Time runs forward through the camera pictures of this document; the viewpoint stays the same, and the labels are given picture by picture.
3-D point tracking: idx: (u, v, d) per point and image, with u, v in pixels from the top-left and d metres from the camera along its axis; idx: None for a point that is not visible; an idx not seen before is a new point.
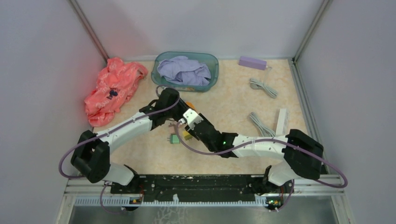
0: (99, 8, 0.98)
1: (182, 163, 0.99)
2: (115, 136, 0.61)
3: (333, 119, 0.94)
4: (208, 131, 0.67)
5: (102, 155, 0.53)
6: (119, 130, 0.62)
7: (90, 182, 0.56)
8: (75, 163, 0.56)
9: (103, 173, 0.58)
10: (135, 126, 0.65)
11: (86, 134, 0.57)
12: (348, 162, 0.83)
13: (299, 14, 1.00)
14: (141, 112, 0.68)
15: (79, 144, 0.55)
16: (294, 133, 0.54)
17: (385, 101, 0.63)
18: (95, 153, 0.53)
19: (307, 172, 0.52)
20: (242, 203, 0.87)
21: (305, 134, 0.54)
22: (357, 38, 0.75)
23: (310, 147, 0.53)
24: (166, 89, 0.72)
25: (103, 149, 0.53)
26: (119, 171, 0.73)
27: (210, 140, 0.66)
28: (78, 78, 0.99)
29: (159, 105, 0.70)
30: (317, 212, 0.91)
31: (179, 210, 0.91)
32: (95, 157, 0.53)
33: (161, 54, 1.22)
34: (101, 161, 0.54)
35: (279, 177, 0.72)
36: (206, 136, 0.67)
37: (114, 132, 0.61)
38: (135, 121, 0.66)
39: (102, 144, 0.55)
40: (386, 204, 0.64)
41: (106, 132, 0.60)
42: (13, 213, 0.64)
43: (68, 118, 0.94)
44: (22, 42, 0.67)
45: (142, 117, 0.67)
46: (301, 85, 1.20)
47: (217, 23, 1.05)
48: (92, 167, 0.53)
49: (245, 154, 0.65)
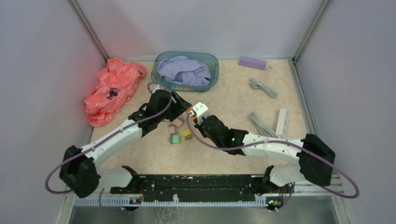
0: (99, 8, 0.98)
1: (182, 163, 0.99)
2: (101, 150, 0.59)
3: (333, 119, 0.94)
4: (216, 126, 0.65)
5: (88, 172, 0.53)
6: (105, 143, 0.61)
7: (79, 197, 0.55)
8: (63, 179, 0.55)
9: (92, 186, 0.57)
10: (123, 136, 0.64)
11: (70, 150, 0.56)
12: (348, 162, 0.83)
13: (299, 14, 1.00)
14: (130, 119, 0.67)
15: (65, 162, 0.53)
16: (311, 138, 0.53)
17: (385, 100, 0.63)
18: (80, 170, 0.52)
19: (319, 178, 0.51)
20: (242, 203, 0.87)
21: (321, 141, 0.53)
22: (357, 38, 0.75)
23: (324, 154, 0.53)
24: (155, 92, 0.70)
25: (89, 165, 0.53)
26: (114, 178, 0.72)
27: (219, 136, 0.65)
28: (78, 78, 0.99)
29: (150, 109, 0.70)
30: (318, 212, 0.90)
31: (179, 210, 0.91)
32: (81, 175, 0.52)
33: (161, 54, 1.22)
34: (88, 177, 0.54)
35: (281, 178, 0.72)
36: (215, 131, 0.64)
37: (100, 146, 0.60)
38: (123, 130, 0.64)
39: (88, 160, 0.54)
40: (386, 204, 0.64)
41: (91, 147, 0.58)
42: (12, 213, 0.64)
43: (68, 118, 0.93)
44: (22, 42, 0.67)
45: (130, 126, 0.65)
46: (301, 85, 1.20)
47: (217, 23, 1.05)
48: (79, 185, 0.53)
49: (255, 153, 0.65)
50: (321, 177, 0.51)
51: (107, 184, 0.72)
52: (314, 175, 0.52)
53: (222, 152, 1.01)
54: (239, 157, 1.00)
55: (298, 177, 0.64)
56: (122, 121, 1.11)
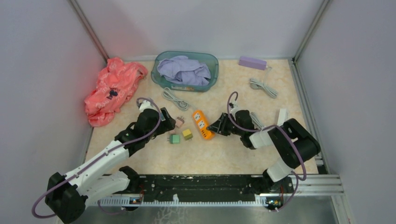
0: (99, 8, 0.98)
1: (181, 163, 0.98)
2: (85, 176, 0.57)
3: (333, 119, 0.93)
4: (244, 119, 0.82)
5: (73, 199, 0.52)
6: (90, 169, 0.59)
7: (65, 221, 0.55)
8: (49, 204, 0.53)
9: (79, 211, 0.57)
10: (109, 158, 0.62)
11: (54, 177, 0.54)
12: (349, 162, 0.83)
13: (299, 14, 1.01)
14: (116, 140, 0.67)
15: (49, 191, 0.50)
16: (291, 122, 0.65)
17: (386, 101, 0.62)
18: (64, 198, 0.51)
19: (286, 153, 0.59)
20: (242, 203, 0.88)
21: (300, 126, 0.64)
22: (357, 39, 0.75)
23: (301, 138, 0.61)
24: (144, 112, 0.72)
25: (73, 193, 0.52)
26: (107, 190, 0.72)
27: (243, 126, 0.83)
28: (78, 78, 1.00)
29: (137, 127, 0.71)
30: (318, 212, 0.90)
31: (179, 210, 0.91)
32: (64, 202, 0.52)
33: (160, 53, 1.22)
34: (72, 204, 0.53)
35: (276, 171, 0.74)
36: (242, 122, 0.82)
37: (85, 172, 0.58)
38: (109, 153, 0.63)
39: (72, 188, 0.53)
40: (386, 204, 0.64)
41: (74, 173, 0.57)
42: (13, 213, 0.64)
43: (68, 119, 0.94)
44: (22, 41, 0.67)
45: (115, 148, 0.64)
46: (301, 85, 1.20)
47: (218, 22, 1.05)
48: (63, 212, 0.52)
49: (258, 143, 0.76)
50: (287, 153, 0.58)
51: (100, 194, 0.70)
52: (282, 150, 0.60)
53: (222, 152, 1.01)
54: (239, 157, 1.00)
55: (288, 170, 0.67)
56: (122, 121, 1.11)
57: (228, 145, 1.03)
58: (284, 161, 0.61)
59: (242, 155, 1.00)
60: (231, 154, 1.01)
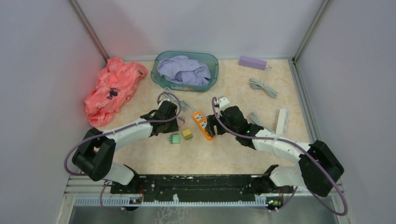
0: (100, 8, 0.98)
1: (182, 163, 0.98)
2: (120, 135, 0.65)
3: (333, 119, 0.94)
4: (236, 116, 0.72)
5: (110, 150, 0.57)
6: (124, 130, 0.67)
7: (92, 179, 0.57)
8: (76, 163, 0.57)
9: (104, 171, 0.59)
10: (137, 129, 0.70)
11: (91, 131, 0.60)
12: (348, 162, 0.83)
13: (299, 14, 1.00)
14: (143, 118, 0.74)
15: (85, 140, 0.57)
16: (319, 144, 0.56)
17: (386, 101, 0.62)
18: (102, 148, 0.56)
19: (321, 186, 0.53)
20: (242, 203, 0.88)
21: (329, 150, 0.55)
22: (357, 39, 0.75)
23: (330, 165, 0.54)
24: (166, 101, 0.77)
25: (110, 145, 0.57)
26: (117, 173, 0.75)
27: (236, 123, 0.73)
28: (78, 78, 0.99)
29: (159, 115, 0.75)
30: (317, 212, 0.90)
31: (179, 210, 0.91)
32: (101, 153, 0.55)
33: (160, 53, 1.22)
34: (106, 158, 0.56)
35: (282, 178, 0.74)
36: (233, 120, 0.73)
37: (120, 132, 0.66)
38: (138, 125, 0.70)
39: (109, 141, 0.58)
40: (386, 205, 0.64)
41: (112, 130, 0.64)
42: (12, 213, 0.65)
43: (68, 119, 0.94)
44: (21, 42, 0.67)
45: (144, 122, 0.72)
46: (301, 85, 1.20)
47: (217, 22, 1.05)
48: (97, 164, 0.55)
49: (264, 148, 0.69)
50: (319, 184, 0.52)
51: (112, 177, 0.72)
52: (312, 181, 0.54)
53: (222, 152, 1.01)
54: (239, 157, 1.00)
55: (300, 183, 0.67)
56: (122, 122, 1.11)
57: (228, 145, 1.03)
58: (313, 189, 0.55)
59: (243, 155, 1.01)
60: (231, 154, 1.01)
